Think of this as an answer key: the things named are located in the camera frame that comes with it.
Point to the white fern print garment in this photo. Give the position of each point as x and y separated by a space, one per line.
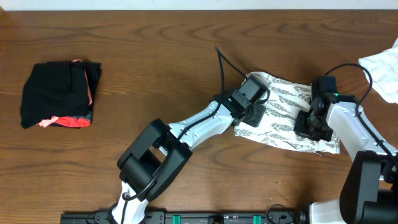
276 127

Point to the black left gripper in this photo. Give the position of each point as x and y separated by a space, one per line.
255 115

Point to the folded black and coral garment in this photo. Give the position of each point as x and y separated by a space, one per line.
60 94

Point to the plain white cloth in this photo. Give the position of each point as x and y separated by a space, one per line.
383 69

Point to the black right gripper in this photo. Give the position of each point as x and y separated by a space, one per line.
311 127

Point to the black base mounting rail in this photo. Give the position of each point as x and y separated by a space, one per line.
277 214

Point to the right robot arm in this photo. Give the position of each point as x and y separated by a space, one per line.
369 194

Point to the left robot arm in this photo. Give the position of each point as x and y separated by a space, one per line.
154 159

